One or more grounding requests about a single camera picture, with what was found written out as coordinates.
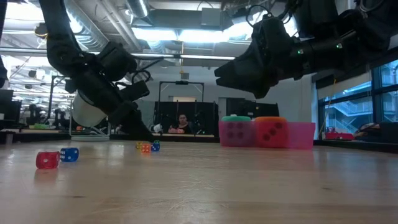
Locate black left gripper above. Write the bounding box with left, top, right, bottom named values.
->
left=74, top=70, right=154, bottom=141

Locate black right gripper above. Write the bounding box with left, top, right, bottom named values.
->
left=213, top=43, right=307, bottom=100

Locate large teal foam die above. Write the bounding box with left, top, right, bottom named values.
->
left=219, top=115, right=256, bottom=147

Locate large orange foam die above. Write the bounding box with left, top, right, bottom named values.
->
left=254, top=116, right=290, bottom=149

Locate pink translucent plastic bin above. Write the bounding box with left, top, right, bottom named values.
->
left=218, top=120, right=316, bottom=151

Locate black cabinet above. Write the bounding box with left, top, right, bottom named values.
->
left=226, top=98, right=280, bottom=119

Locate person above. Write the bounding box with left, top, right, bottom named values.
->
left=167, top=113, right=196, bottom=135

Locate white container stand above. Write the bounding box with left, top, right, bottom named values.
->
left=70, top=124, right=112, bottom=142

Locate white cylindrical container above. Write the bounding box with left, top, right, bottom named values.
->
left=72, top=93, right=108, bottom=128

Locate black partition panel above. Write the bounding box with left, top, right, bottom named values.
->
left=154, top=101, right=218, bottom=137

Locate small red die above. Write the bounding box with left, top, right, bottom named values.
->
left=35, top=151, right=61, bottom=170

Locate green desk object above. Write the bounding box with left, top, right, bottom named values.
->
left=29, top=123, right=57, bottom=130

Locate large glass window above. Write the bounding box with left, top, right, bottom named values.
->
left=317, top=58, right=398, bottom=131

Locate red box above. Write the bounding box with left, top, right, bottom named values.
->
left=325, top=132, right=355, bottom=141

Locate black computer monitor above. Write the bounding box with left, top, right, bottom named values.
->
left=0, top=89, right=22, bottom=122

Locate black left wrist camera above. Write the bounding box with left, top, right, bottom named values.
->
left=119, top=80, right=150, bottom=102

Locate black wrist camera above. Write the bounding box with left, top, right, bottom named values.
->
left=119, top=80, right=150, bottom=102
left=252, top=14, right=295, bottom=47

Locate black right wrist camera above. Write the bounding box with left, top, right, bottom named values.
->
left=252, top=14, right=295, bottom=47

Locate black robot station frame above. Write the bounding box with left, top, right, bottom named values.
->
left=158, top=80, right=205, bottom=138

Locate black overhead camera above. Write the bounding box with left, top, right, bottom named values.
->
left=34, top=22, right=48, bottom=39

